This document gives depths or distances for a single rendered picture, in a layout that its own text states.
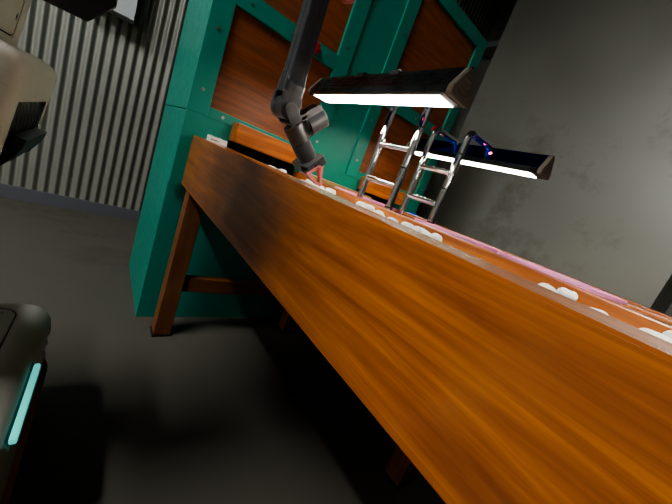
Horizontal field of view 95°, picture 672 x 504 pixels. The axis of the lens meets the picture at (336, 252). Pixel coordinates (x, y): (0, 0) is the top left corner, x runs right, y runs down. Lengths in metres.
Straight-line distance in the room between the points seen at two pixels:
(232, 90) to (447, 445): 1.24
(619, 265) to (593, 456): 2.17
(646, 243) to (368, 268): 2.16
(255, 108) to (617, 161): 2.12
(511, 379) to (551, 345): 0.04
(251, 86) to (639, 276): 2.20
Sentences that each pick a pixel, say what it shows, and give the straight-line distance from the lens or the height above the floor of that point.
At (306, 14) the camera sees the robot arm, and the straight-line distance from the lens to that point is 0.94.
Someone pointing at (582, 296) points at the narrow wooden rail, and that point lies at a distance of 0.69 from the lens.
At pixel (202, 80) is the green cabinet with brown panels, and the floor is 0.94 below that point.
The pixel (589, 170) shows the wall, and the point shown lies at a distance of 2.59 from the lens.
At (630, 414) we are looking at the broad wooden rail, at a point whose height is 0.73.
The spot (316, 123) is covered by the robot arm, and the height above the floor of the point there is 0.92.
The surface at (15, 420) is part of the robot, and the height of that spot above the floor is 0.25.
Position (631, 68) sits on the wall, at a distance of 2.82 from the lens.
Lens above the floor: 0.79
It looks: 12 degrees down
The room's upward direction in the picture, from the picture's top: 21 degrees clockwise
